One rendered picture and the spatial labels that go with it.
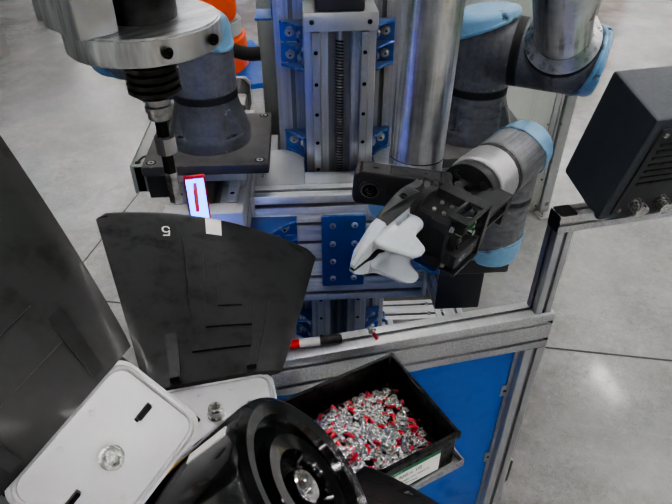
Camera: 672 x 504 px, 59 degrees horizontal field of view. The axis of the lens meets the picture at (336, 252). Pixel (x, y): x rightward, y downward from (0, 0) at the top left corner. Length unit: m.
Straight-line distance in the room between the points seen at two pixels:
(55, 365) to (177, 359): 0.15
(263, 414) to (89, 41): 0.22
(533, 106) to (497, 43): 1.60
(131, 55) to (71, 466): 0.22
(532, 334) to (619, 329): 1.38
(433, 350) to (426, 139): 0.37
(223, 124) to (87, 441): 0.80
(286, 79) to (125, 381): 0.96
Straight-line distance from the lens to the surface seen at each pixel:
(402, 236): 0.59
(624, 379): 2.26
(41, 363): 0.36
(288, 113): 1.28
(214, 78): 1.07
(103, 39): 0.27
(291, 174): 1.21
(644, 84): 0.91
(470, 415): 1.21
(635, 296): 2.62
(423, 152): 0.80
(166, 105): 0.31
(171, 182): 0.33
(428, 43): 0.76
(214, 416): 0.45
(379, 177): 0.68
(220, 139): 1.09
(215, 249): 0.60
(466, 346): 1.03
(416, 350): 0.99
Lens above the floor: 1.54
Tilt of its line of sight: 37 degrees down
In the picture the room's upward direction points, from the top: straight up
